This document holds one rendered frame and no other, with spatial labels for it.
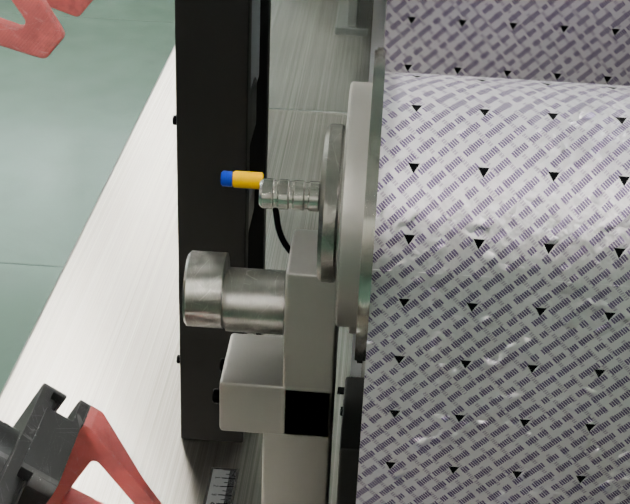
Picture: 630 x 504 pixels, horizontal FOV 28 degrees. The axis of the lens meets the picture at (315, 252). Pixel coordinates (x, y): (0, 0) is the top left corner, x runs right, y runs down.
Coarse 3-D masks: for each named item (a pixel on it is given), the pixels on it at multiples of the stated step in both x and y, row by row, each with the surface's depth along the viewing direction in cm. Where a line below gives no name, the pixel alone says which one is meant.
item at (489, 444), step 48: (384, 384) 56; (432, 384) 56; (480, 384) 56; (528, 384) 56; (576, 384) 56; (624, 384) 55; (384, 432) 57; (432, 432) 57; (480, 432) 57; (528, 432) 57; (576, 432) 57; (624, 432) 57; (384, 480) 59; (432, 480) 59; (480, 480) 58; (528, 480) 58; (576, 480) 58; (624, 480) 58
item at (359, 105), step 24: (360, 96) 56; (360, 120) 55; (360, 144) 54; (360, 168) 54; (360, 192) 53; (360, 216) 53; (360, 240) 54; (360, 264) 54; (336, 288) 55; (336, 312) 56
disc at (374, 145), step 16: (384, 64) 55; (384, 80) 54; (368, 160) 52; (368, 176) 52; (368, 192) 52; (368, 208) 52; (368, 224) 52; (368, 240) 52; (368, 256) 52; (368, 272) 52; (368, 288) 53; (368, 304) 53; (368, 320) 54
